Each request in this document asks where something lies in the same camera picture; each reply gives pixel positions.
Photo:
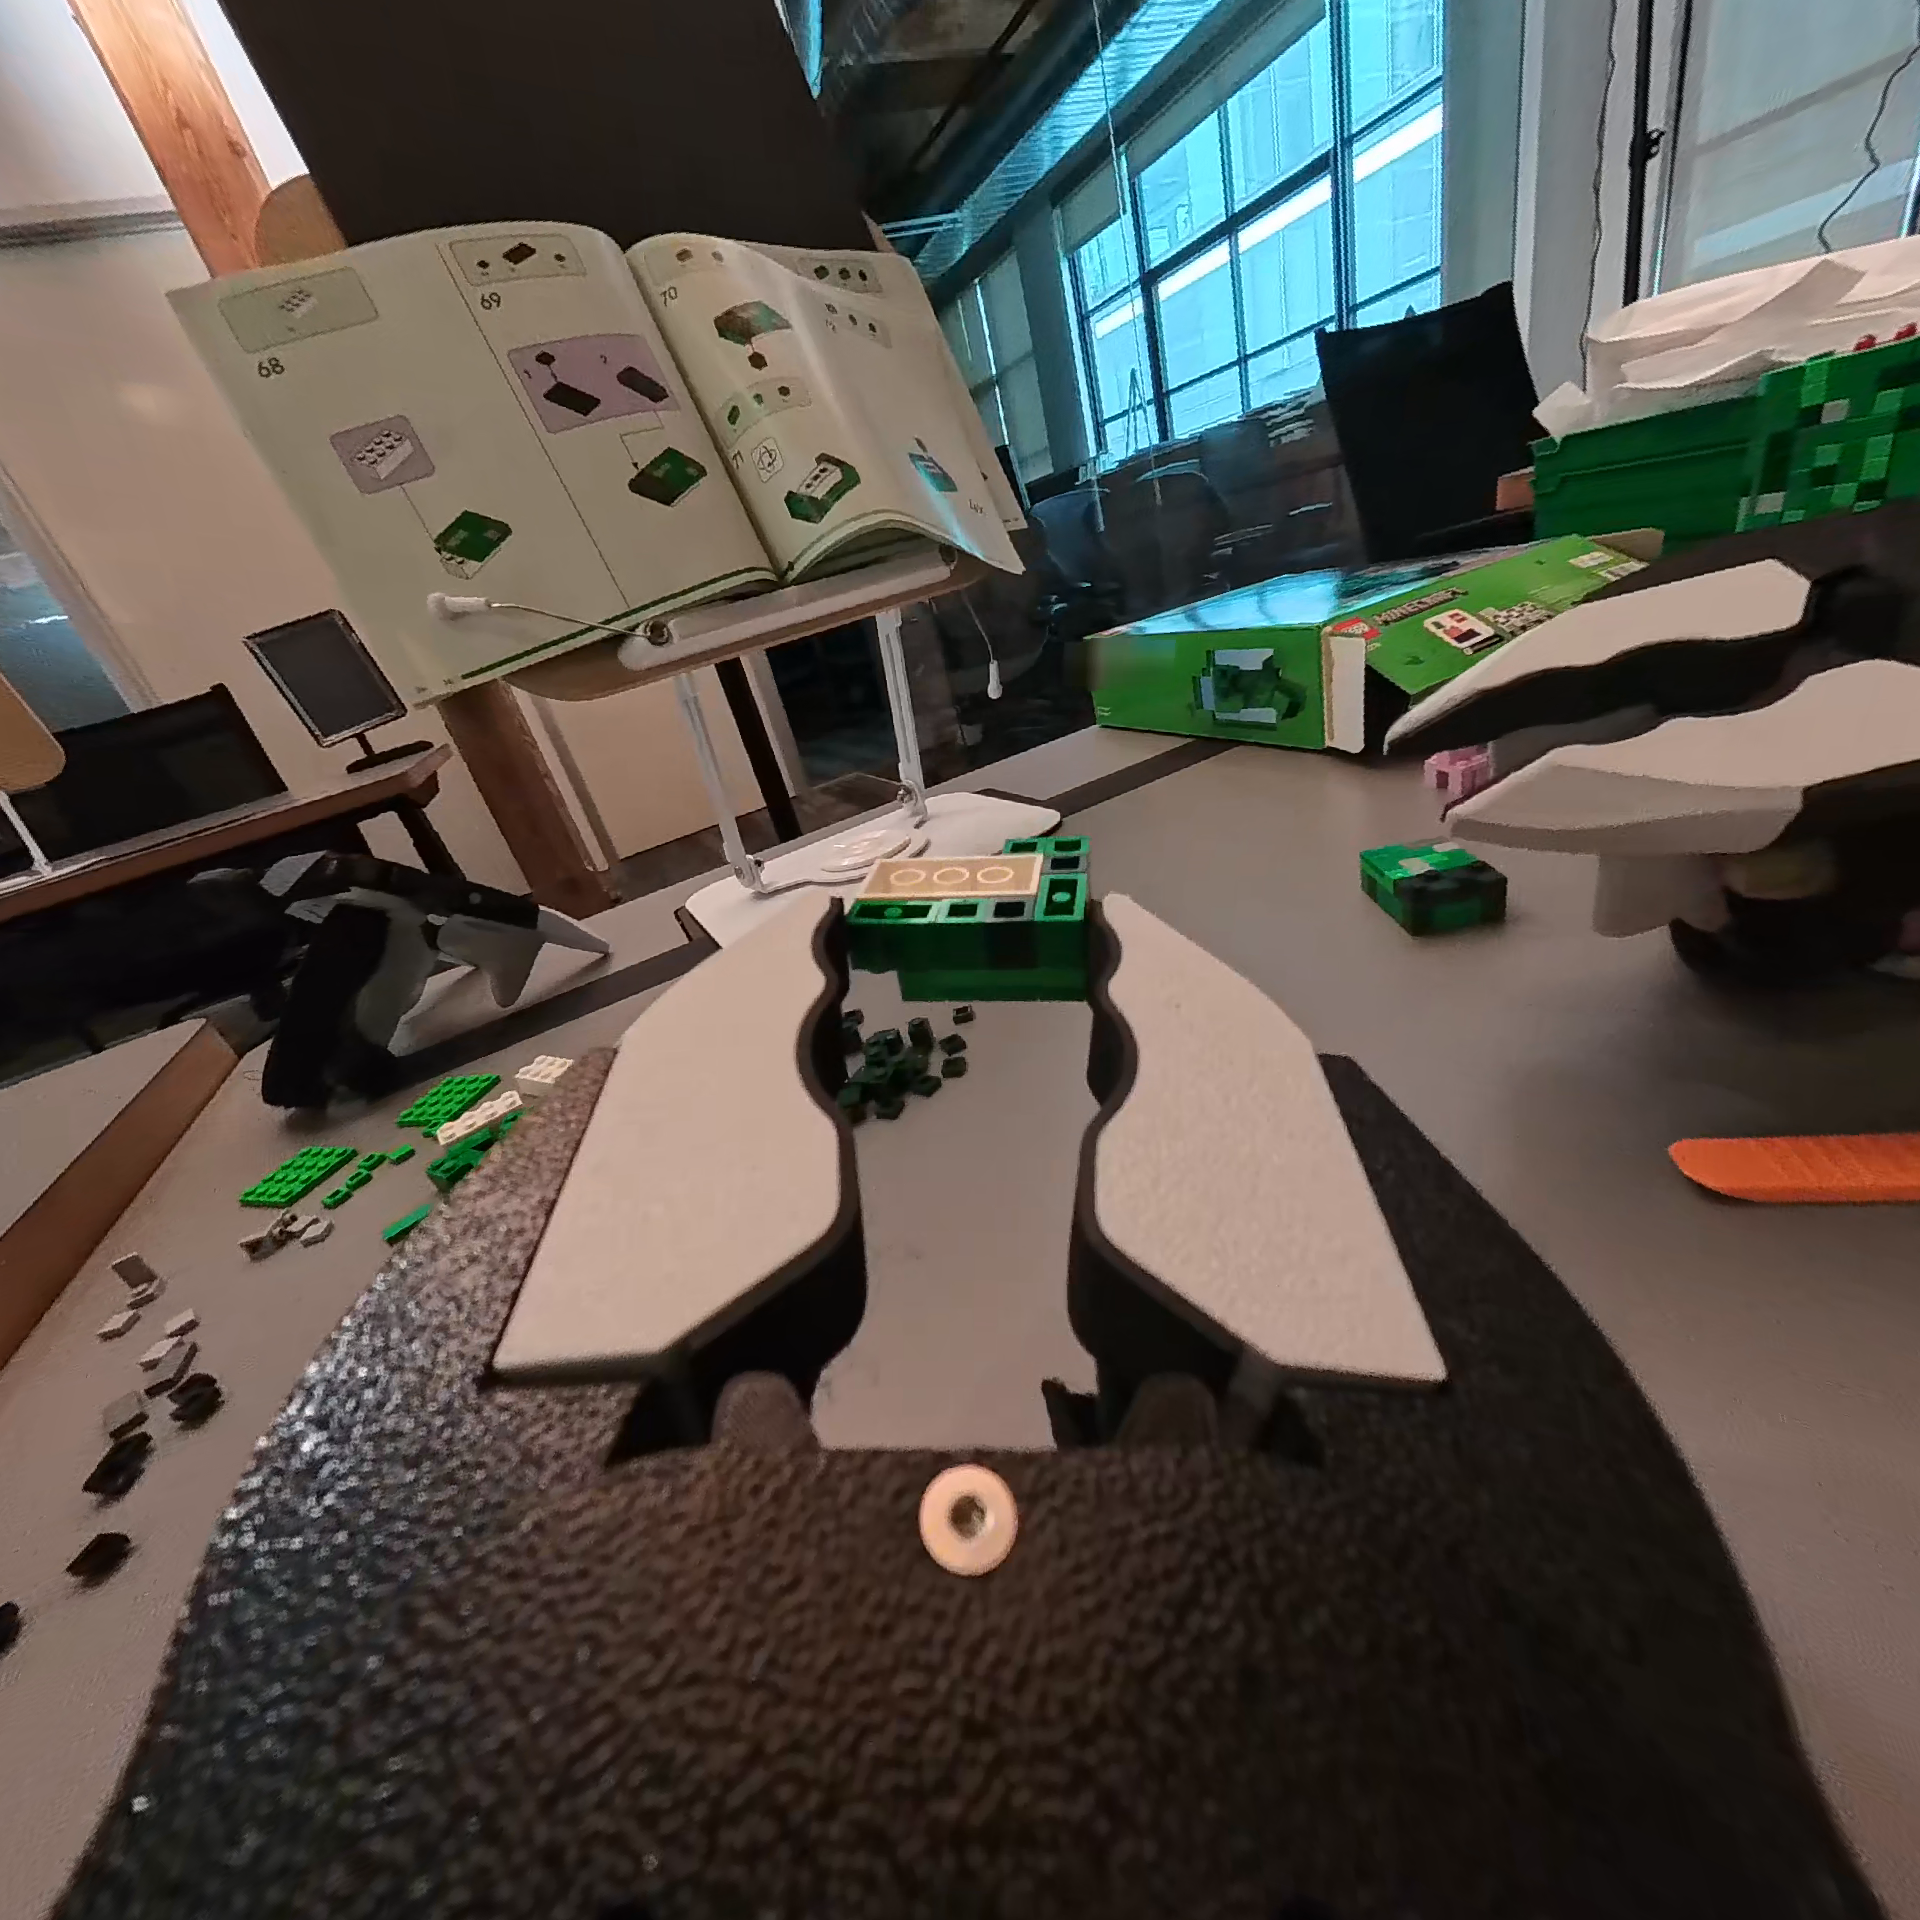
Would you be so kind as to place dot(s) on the green lego set box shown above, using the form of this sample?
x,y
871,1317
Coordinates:
x,y
1229,676

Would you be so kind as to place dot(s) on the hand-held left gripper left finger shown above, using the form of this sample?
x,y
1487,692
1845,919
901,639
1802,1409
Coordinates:
x,y
705,1172

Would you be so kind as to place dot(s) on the black office chair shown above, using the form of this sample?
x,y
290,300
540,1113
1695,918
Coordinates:
x,y
1425,421
164,758

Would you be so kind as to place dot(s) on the pile of bright green lego pieces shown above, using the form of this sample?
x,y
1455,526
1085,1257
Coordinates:
x,y
300,1177

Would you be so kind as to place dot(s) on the wooden top office desk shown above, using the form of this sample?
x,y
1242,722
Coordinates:
x,y
225,826

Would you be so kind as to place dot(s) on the black and white spare gripper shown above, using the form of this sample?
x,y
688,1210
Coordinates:
x,y
346,975

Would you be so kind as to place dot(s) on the pile of dark green lego pieces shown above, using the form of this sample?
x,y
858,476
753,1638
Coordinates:
x,y
901,1066

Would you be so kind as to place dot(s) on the white lego brick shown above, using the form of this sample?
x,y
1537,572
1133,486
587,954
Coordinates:
x,y
480,1119
544,1071

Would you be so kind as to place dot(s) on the lego instruction book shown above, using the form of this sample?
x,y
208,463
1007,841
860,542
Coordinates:
x,y
524,421

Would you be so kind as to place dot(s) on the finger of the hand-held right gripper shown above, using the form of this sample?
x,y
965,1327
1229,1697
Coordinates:
x,y
1680,781
1620,653

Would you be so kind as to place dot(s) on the green and white lego assembly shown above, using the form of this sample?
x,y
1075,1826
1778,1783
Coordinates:
x,y
961,932

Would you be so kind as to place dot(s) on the clear acrylic stand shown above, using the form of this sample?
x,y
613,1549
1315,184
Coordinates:
x,y
18,840

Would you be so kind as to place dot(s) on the small lego creeper head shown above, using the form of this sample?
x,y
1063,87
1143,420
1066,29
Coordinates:
x,y
1433,885

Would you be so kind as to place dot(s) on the cork board sign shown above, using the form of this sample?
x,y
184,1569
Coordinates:
x,y
24,744

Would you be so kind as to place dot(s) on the orange brick separator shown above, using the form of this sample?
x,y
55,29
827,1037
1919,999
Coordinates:
x,y
1799,1172

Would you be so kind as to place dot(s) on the white book stand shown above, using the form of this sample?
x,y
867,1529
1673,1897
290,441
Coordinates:
x,y
901,832

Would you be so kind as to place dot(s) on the black backdrop panel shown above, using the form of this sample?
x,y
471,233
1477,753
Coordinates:
x,y
569,120

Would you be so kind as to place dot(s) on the white plastic bag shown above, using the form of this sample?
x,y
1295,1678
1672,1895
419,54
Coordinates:
x,y
1723,330

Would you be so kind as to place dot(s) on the scattered light grey lego pieces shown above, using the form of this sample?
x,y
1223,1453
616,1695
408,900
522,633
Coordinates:
x,y
159,1350

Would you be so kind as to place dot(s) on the small black lego pieces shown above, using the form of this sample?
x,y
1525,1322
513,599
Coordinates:
x,y
113,1464

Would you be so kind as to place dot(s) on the pink lego pig figure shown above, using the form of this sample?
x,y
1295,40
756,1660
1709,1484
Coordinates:
x,y
1464,772

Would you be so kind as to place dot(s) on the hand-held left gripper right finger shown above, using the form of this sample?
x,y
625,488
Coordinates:
x,y
1243,1184

